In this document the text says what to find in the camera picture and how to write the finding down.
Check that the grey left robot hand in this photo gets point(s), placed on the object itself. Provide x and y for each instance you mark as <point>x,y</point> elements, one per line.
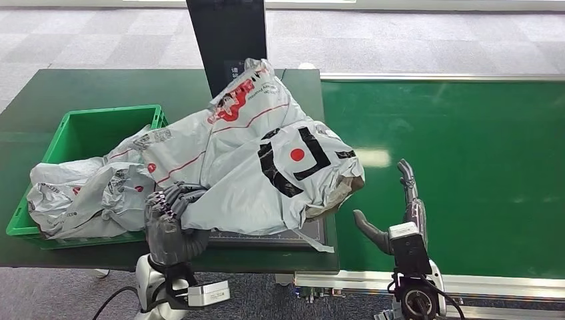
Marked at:
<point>170,238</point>

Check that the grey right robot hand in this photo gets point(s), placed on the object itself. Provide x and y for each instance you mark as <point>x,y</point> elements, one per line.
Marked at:
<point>415,212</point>

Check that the grey mailer bag black brackets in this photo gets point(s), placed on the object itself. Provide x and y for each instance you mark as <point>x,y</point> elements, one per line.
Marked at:
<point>265,194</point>

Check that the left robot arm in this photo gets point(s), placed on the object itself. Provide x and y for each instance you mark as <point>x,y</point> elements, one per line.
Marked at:
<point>148,282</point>

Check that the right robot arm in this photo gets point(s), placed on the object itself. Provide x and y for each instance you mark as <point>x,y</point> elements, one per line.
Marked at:
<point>419,302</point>

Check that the green conveyor belt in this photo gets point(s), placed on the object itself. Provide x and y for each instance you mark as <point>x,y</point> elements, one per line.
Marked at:
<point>463,176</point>

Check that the grey mailer bag red print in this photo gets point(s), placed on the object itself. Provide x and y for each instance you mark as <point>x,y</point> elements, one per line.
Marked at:
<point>185,150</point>

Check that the crumpled grey mailer bag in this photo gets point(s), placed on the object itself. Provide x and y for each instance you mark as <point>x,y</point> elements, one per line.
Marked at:
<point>88,198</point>

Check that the black scale platform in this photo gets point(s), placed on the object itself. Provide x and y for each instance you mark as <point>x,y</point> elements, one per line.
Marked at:
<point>309,232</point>

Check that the green plastic crate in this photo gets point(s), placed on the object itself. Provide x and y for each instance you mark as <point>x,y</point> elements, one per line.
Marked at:
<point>84,132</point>

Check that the small white round object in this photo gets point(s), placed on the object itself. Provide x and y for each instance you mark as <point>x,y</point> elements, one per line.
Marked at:
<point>307,66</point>

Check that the dark green table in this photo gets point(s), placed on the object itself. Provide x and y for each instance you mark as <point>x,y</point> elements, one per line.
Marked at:
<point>44,97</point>

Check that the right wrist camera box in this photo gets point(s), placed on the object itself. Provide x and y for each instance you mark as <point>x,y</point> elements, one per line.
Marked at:
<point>408,252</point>

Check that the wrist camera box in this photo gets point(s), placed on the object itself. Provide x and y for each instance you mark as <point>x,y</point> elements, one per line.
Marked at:
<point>209,292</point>
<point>408,252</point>

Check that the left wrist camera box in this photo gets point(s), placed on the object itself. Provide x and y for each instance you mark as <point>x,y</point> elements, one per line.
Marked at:
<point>209,292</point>

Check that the aluminium conveyor frame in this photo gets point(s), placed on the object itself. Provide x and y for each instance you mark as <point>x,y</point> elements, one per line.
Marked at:
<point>485,287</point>

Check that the black inbound machine post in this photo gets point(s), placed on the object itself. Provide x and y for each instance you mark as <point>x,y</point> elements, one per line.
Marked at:
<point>225,35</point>

